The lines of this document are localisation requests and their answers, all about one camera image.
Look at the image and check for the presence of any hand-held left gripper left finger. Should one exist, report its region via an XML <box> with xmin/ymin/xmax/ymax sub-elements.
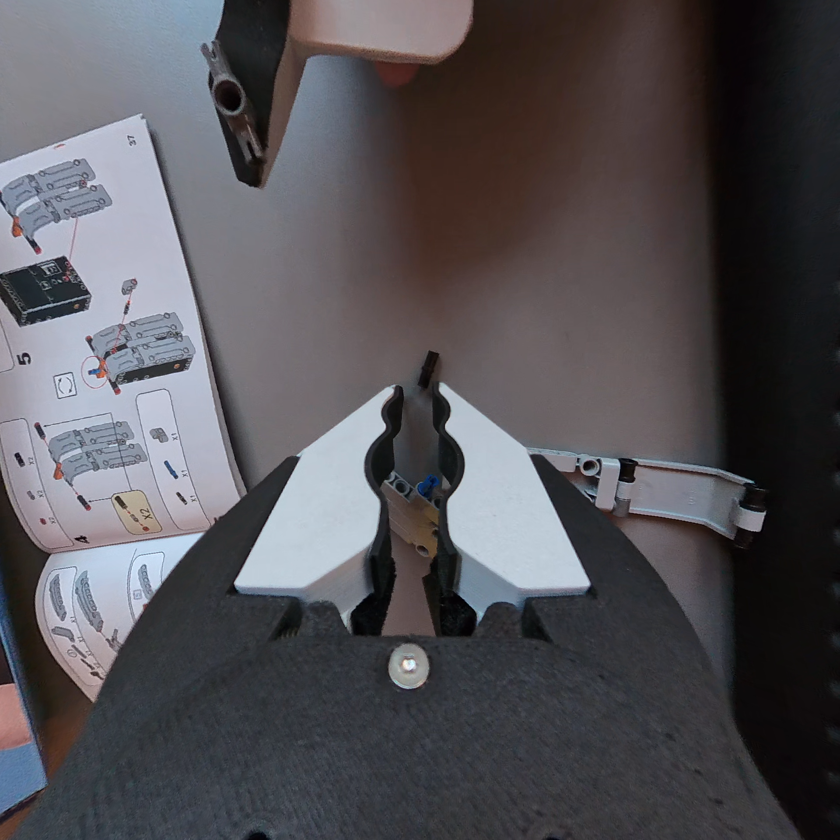
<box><xmin>233</xmin><ymin>384</ymin><xmax>405</xmax><ymax>634</ymax></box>

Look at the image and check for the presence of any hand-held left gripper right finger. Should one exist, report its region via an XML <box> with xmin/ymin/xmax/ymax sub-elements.
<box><xmin>430</xmin><ymin>382</ymin><xmax>595</xmax><ymax>634</ymax></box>

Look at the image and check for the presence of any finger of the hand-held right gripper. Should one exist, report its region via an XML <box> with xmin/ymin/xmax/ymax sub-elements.
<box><xmin>209</xmin><ymin>0</ymin><xmax>475</xmax><ymax>190</ymax></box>

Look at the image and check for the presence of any dark grey toy connector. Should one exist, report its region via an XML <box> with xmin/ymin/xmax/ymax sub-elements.
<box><xmin>200</xmin><ymin>41</ymin><xmax>266</xmax><ymax>161</ymax></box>

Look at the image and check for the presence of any open instruction booklet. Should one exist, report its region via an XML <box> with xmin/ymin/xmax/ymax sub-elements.
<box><xmin>0</xmin><ymin>115</ymin><xmax>249</xmax><ymax>704</ymax></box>

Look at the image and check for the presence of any black perforated office chair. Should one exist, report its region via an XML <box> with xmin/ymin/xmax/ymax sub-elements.
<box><xmin>712</xmin><ymin>0</ymin><xmax>840</xmax><ymax>840</ymax></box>

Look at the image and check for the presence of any blue building kit box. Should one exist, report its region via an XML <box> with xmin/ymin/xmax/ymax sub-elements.
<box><xmin>0</xmin><ymin>571</ymin><xmax>48</xmax><ymax>796</ymax></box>

